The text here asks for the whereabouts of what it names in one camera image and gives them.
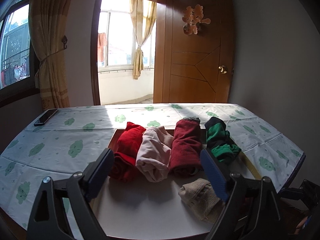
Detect yellow balcony curtain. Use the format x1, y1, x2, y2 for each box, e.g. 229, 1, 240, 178
130, 0, 157, 80

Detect dark red underwear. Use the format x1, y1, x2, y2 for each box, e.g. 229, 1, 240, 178
169, 116, 202, 178

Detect beige knit underwear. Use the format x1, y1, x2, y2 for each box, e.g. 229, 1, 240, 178
178, 178, 225, 224

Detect pink underwear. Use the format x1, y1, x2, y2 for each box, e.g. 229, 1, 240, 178
136, 126, 174, 183

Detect wooden door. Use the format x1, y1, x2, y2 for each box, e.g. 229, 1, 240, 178
153, 0, 235, 103

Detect green navy underwear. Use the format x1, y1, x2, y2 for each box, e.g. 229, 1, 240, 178
204, 116, 241, 165

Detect dark-framed window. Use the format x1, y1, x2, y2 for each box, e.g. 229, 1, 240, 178
1, 0, 39, 107

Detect brass door knob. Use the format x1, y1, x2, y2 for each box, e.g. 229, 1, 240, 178
218, 65, 228, 74

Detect white green-cloud tablecloth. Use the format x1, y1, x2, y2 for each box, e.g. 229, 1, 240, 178
1, 103, 305, 229

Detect gold double-happiness door ornament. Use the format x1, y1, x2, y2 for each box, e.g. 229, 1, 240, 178
182, 4, 211, 35

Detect bright red underwear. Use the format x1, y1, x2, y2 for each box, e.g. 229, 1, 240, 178
110, 121, 146, 183

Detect curtain tieback wall hook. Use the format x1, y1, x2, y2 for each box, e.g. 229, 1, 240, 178
61, 35, 68, 50

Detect beige window curtain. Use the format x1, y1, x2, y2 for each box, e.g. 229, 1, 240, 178
28, 0, 71, 110

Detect shallow beige cardboard box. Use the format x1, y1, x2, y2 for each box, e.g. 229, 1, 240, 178
89, 128, 262, 239

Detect black remote control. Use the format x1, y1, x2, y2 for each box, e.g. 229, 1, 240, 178
34, 108, 58, 126

